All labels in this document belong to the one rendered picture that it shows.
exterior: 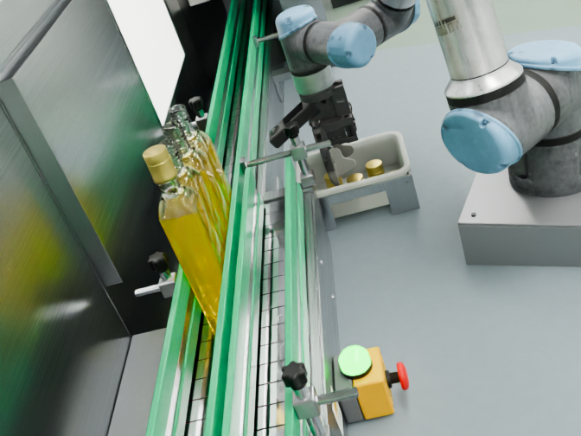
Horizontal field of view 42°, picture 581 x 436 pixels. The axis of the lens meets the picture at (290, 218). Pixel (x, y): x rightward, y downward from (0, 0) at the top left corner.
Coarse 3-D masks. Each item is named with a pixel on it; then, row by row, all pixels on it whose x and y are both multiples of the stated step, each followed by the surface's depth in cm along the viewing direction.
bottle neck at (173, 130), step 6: (174, 120) 115; (168, 126) 114; (174, 126) 113; (180, 126) 113; (168, 132) 113; (174, 132) 113; (180, 132) 113; (174, 138) 113; (180, 138) 113; (186, 138) 114; (180, 144) 114; (186, 144) 115; (180, 150) 114; (186, 150) 115
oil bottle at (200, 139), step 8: (192, 136) 120; (200, 136) 120; (208, 136) 123; (192, 144) 119; (200, 144) 119; (208, 144) 122; (208, 152) 120; (216, 160) 124; (216, 168) 123; (216, 176) 122; (224, 176) 126; (224, 184) 125; (224, 192) 124
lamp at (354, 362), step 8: (344, 352) 105; (352, 352) 104; (360, 352) 104; (344, 360) 104; (352, 360) 103; (360, 360) 103; (368, 360) 104; (344, 368) 103; (352, 368) 103; (360, 368) 103; (368, 368) 104; (352, 376) 104; (360, 376) 103
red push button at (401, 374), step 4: (396, 364) 106; (400, 364) 106; (400, 368) 105; (404, 368) 106; (392, 372) 107; (396, 372) 106; (400, 372) 105; (404, 372) 105; (392, 376) 106; (396, 376) 106; (400, 376) 105; (404, 376) 105; (392, 380) 106; (396, 380) 106; (400, 380) 105; (404, 380) 105; (408, 380) 106; (404, 384) 105; (408, 384) 105; (404, 388) 105
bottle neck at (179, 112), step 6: (174, 108) 119; (180, 108) 119; (174, 114) 117; (180, 114) 118; (186, 114) 118; (180, 120) 118; (186, 120) 118; (186, 126) 119; (192, 126) 120; (186, 132) 119; (192, 132) 120
